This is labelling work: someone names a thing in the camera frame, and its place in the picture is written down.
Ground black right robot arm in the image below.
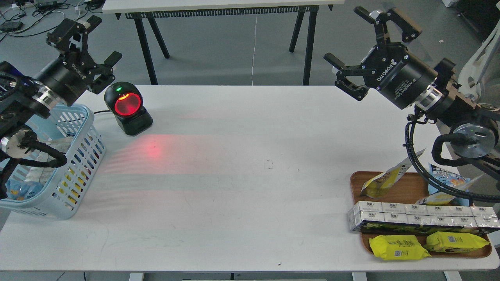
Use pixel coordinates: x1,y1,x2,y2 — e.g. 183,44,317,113
324,6,499,204

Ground black barcode scanner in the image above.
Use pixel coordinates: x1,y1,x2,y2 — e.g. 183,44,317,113
104,82,153,136

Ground silver boxed snack multipack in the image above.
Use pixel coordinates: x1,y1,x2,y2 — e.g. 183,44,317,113
347,201,500,235

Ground yellow snack pack left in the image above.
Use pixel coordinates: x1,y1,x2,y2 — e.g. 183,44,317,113
368,235,431,260

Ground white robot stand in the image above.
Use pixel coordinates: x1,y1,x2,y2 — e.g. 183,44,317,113
458,23,500,103

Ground light blue plastic basket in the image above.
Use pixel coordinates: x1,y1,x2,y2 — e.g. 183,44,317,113
1,103,106,219

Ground white snack bag in basket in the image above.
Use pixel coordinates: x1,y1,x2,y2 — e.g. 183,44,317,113
24,136,75,183

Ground brown wooden tray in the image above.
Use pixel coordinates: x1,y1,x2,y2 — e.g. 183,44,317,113
350,171,492,259

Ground floor cables and adapters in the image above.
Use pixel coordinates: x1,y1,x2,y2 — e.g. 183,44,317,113
0,0,106,43

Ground yellow snack pack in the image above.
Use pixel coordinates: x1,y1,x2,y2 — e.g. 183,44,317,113
368,235,431,260
423,231,490,253

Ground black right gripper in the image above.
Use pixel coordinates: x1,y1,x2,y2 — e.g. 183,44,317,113
323,6,438,110

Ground yellow snack pack right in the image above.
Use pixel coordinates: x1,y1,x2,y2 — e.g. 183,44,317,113
423,231,490,253

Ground yellow white snack pouch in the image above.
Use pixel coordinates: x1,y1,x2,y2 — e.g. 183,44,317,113
352,153,423,199

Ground blue snack bag in basket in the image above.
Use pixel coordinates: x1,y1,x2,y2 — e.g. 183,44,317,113
6,174,44,201

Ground black-legged background table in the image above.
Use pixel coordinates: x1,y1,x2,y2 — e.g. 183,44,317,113
91,1,350,85

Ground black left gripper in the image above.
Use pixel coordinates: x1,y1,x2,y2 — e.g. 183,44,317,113
36,16,123,106

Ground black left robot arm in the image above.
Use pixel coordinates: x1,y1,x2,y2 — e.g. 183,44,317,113
0,16,122,199

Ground white hanging cable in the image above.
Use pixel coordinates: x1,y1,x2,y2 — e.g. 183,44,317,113
251,15,258,86

